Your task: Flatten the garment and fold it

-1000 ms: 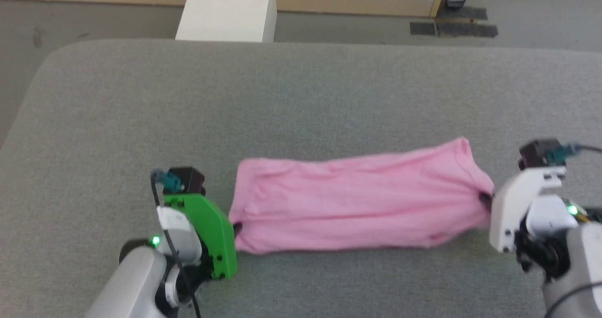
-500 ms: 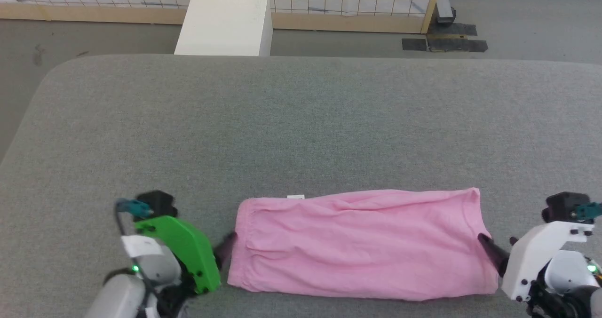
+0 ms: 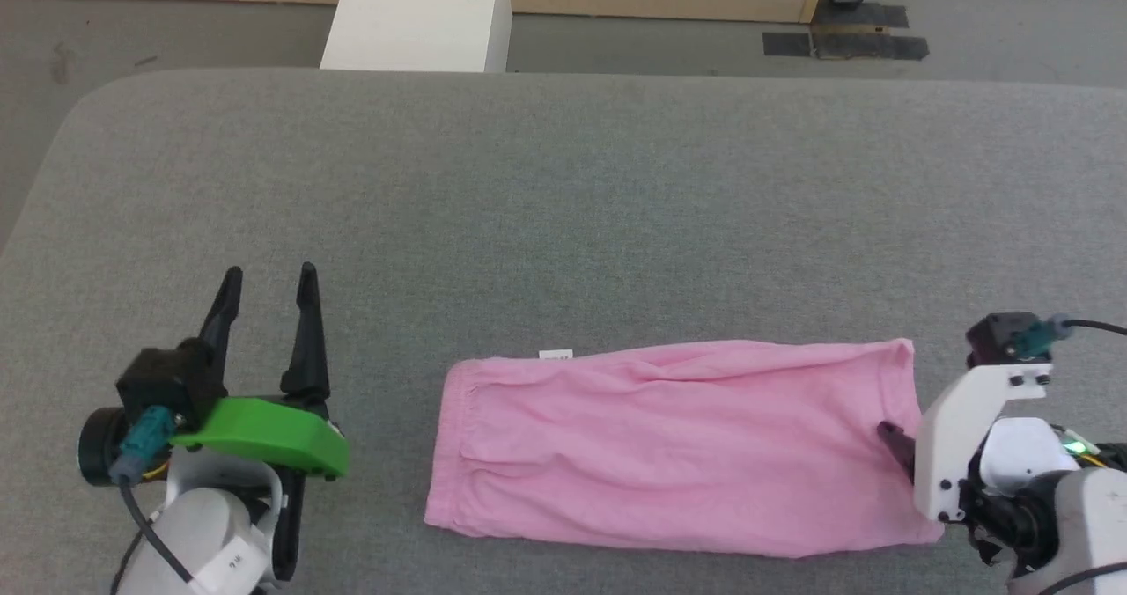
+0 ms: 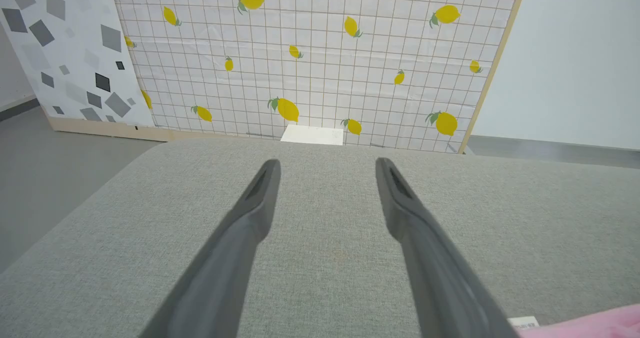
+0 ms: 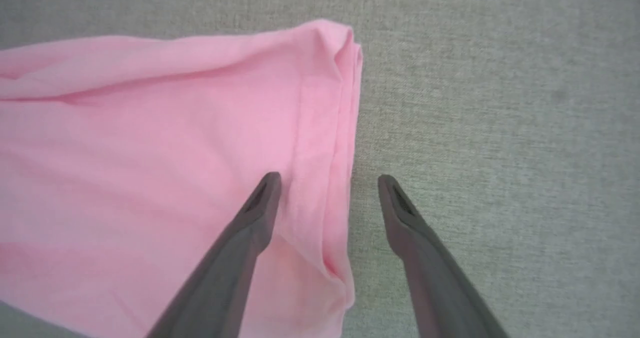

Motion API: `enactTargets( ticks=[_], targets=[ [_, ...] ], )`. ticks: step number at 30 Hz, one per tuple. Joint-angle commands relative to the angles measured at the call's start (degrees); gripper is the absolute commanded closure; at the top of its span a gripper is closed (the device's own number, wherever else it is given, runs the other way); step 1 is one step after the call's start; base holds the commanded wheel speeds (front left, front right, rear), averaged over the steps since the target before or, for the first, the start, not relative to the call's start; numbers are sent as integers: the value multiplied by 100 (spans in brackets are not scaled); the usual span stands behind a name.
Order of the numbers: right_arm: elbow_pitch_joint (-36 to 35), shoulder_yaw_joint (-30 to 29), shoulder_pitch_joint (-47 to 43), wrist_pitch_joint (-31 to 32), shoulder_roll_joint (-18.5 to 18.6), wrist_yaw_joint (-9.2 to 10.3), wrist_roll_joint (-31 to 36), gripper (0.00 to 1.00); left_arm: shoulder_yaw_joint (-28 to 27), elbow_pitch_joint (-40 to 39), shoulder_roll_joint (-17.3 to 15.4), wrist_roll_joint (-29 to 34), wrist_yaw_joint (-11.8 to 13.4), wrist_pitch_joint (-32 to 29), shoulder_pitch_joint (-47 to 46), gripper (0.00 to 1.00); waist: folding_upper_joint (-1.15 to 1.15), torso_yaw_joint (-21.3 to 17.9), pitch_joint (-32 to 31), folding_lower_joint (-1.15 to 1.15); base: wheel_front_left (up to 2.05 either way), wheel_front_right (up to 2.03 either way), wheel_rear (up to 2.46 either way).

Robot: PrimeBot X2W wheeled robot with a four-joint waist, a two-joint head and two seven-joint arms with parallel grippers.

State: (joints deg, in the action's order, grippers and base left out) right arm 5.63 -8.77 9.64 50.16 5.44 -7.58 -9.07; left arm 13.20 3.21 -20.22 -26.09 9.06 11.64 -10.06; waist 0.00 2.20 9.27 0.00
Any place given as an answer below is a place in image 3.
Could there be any large black floor mat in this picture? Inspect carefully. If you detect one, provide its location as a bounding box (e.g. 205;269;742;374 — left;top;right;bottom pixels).
810;3;931;62

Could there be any small black floor mat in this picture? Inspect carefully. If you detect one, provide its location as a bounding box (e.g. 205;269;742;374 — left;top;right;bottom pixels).
762;31;813;58

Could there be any white block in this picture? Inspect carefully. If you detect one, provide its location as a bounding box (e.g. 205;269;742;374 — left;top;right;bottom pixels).
320;0;513;74

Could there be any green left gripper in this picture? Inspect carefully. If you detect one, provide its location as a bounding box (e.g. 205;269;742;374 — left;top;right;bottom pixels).
172;262;350;584

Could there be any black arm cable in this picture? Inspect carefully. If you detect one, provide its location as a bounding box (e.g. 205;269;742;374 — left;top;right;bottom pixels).
119;479;195;585
1057;317;1127;338

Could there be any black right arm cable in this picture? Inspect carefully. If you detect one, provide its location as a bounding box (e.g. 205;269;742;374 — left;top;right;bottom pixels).
1057;317;1127;338

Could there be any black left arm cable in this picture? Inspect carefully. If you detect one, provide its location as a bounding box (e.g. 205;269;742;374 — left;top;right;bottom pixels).
119;479;195;585

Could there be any pink cloth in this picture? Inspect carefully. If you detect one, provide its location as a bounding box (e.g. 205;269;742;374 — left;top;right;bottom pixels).
424;338;945;559

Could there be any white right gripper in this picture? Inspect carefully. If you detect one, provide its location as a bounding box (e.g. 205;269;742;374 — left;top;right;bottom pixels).
876;362;1054;525

